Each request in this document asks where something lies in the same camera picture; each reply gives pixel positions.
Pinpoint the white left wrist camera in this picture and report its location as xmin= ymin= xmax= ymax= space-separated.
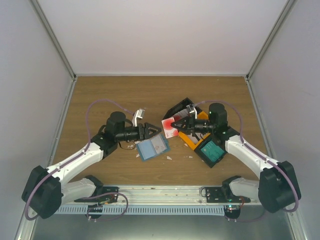
xmin=131 ymin=108 xmax=145 ymax=127

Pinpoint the black bin with green cards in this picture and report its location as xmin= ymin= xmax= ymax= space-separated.
xmin=194 ymin=127 xmax=240 ymax=168

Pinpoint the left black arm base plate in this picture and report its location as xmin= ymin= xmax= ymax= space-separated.
xmin=74 ymin=186 xmax=119 ymax=204

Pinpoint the black bin with red cards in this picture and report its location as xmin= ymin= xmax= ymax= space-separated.
xmin=162 ymin=97 xmax=193 ymax=120

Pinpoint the grey slotted cable duct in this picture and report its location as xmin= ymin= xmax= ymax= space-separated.
xmin=56 ymin=204 xmax=225 ymax=216

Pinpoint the blue leather card holder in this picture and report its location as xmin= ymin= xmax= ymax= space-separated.
xmin=136 ymin=133 xmax=171 ymax=162

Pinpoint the orange plastic bin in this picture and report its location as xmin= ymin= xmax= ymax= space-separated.
xmin=178 ymin=111 xmax=209 ymax=151

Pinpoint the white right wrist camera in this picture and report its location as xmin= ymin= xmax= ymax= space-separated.
xmin=186 ymin=104 xmax=198 ymax=119

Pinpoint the aluminium front rail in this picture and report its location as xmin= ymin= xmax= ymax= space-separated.
xmin=27 ymin=183 xmax=298 ymax=205

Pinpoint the white card with red dots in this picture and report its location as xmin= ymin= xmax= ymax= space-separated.
xmin=161 ymin=117 xmax=179 ymax=139

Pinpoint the red dot card stack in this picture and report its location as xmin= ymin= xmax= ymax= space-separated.
xmin=173 ymin=109 xmax=189 ymax=118

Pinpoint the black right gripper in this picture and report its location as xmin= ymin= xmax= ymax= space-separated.
xmin=171 ymin=114 xmax=216 ymax=137

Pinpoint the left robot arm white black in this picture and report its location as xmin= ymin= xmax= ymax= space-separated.
xmin=21 ymin=109 xmax=162 ymax=221

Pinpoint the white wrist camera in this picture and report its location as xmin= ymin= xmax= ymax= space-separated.
xmin=131 ymin=108 xmax=145 ymax=127
xmin=186 ymin=104 xmax=198 ymax=119

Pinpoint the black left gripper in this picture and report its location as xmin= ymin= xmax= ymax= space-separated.
xmin=116 ymin=122 xmax=162 ymax=142

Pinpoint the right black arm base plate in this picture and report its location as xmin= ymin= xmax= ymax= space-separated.
xmin=199 ymin=186 xmax=251 ymax=204

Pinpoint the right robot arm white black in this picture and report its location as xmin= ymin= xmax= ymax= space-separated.
xmin=171 ymin=100 xmax=301 ymax=213

